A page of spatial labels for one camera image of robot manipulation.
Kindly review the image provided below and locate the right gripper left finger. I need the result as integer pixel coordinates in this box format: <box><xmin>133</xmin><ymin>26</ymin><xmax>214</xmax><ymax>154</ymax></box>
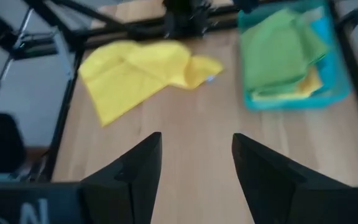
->
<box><xmin>81</xmin><ymin>132</ymin><xmax>163</xmax><ymax>224</ymax></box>

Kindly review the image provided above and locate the translucent teal plastic bin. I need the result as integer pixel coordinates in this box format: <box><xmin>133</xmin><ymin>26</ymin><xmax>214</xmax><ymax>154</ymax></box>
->
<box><xmin>237</xmin><ymin>0</ymin><xmax>352</xmax><ymax>111</ymax></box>

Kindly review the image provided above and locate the black aluminium table frame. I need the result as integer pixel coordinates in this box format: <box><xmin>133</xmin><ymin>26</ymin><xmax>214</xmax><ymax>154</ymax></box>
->
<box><xmin>0</xmin><ymin>0</ymin><xmax>358</xmax><ymax>184</ymax></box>

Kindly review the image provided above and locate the green microfiber towel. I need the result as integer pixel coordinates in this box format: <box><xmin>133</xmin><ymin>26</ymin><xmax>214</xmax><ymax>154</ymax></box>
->
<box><xmin>240</xmin><ymin>7</ymin><xmax>329</xmax><ymax>94</ymax></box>

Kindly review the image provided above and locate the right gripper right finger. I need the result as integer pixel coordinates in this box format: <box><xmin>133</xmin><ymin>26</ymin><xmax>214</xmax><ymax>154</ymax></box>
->
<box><xmin>231</xmin><ymin>133</ymin><xmax>358</xmax><ymax>224</ymax></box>

